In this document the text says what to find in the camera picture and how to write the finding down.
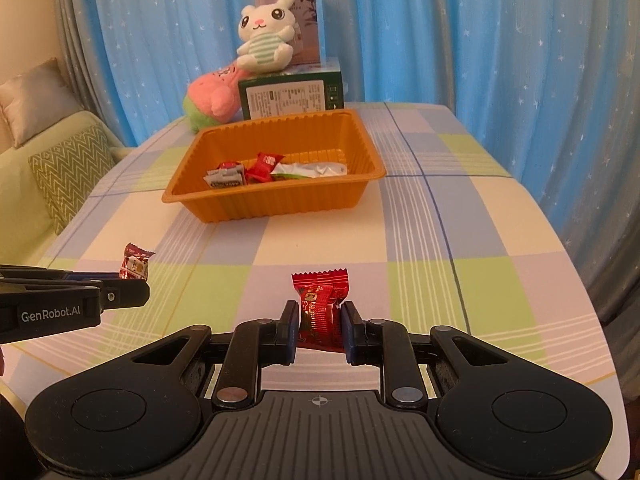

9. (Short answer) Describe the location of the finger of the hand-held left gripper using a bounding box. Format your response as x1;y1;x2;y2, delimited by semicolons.
0;264;122;282
0;278;151;314

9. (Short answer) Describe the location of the pink green plush toy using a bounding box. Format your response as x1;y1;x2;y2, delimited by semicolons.
182;60;241;133

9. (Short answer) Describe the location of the orange plastic tray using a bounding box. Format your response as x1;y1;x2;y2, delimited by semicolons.
161;108;387;224

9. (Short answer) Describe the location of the green chevron pillow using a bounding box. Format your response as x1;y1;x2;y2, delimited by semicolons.
27;124;118;236

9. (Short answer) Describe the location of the beige pillow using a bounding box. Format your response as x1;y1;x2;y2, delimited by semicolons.
0;57;86;150

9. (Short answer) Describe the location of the blue star curtain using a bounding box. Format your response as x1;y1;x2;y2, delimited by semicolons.
90;0;640;271

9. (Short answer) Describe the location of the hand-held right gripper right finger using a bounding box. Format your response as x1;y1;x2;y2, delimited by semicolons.
340;301;508;411

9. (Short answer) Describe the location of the long white snack packet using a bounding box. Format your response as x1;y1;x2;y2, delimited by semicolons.
272;161;348;179

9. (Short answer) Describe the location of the white plush bunny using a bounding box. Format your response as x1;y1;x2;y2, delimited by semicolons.
236;0;297;73

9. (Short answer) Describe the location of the red white candy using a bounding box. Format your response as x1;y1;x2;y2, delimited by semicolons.
119;242;157;282

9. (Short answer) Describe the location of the grey curtain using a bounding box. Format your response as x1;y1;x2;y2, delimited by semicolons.
570;200;640;341
50;0;133;148

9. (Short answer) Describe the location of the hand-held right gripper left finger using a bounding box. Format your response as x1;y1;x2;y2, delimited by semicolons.
132;300;301;411

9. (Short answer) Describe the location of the brown cardboard box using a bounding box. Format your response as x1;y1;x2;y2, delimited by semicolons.
254;0;323;66

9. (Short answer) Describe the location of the checked tablecloth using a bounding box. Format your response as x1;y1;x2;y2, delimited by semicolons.
0;101;626;480

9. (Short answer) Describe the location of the green cardboard box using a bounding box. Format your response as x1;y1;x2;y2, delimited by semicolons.
237;56;346;122

